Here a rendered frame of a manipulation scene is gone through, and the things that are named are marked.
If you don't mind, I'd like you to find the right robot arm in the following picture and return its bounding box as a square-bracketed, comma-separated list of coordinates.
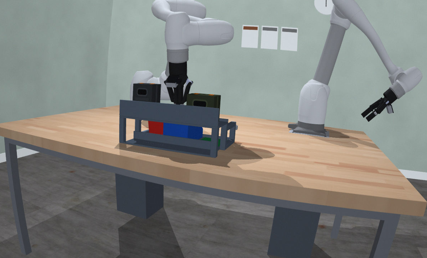
[130, 0, 234, 100]

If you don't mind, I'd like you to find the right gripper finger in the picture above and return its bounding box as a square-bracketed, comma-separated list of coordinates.
[167, 86, 178, 104]
[178, 78, 193, 105]

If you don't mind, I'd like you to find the red bin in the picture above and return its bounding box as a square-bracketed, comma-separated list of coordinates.
[148, 121, 163, 135]

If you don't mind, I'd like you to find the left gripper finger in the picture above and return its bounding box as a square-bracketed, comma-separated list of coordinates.
[366, 99, 390, 122]
[361, 98, 382, 118]

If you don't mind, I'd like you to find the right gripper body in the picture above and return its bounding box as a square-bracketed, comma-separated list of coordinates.
[169, 61, 188, 86]

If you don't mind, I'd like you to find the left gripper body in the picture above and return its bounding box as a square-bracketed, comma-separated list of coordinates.
[382, 89, 397, 104]

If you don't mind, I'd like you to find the dark grey shelf rack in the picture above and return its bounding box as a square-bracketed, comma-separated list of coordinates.
[119, 100, 238, 158]

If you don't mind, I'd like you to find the blue bin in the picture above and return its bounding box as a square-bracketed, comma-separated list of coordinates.
[163, 123, 203, 139]

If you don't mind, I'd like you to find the dark green case with orange latches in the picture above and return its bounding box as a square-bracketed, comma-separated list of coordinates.
[186, 93, 221, 109]

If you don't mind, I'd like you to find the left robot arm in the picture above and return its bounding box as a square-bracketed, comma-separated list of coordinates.
[288, 0, 423, 136]

